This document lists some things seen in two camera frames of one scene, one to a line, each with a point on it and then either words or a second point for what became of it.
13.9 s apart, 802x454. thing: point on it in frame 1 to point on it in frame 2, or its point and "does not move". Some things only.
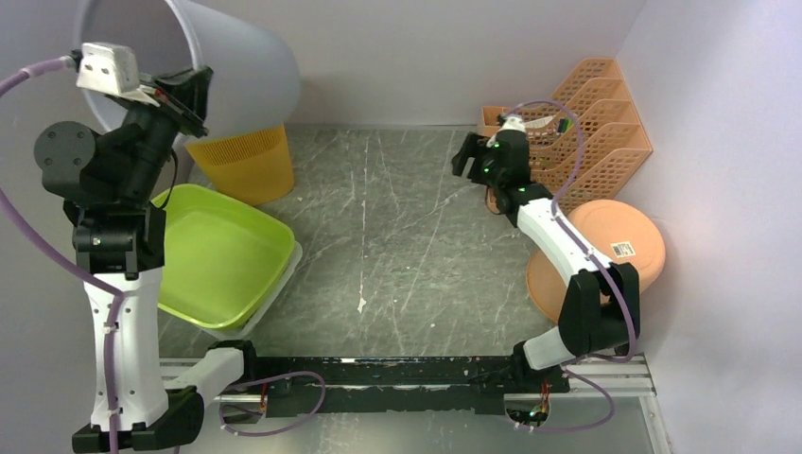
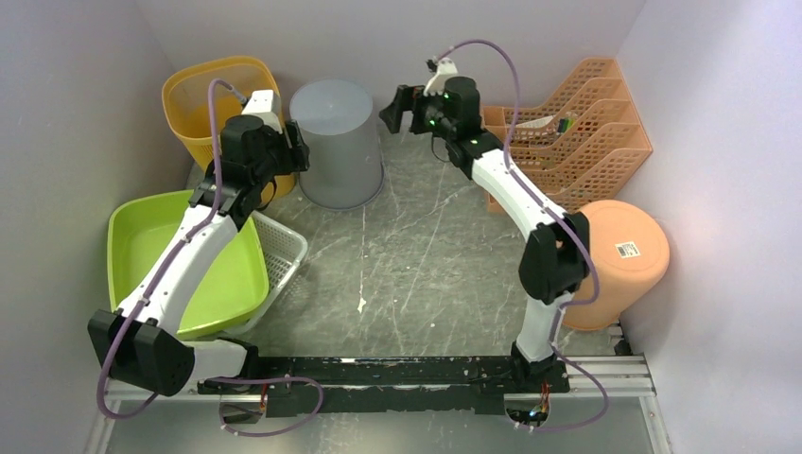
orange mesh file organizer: (584, 141) does not move
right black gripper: (473, 147) to (408, 98)
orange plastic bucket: (618, 232) does not move
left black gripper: (187, 93) to (296, 158)
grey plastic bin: (113, 111) to (335, 119)
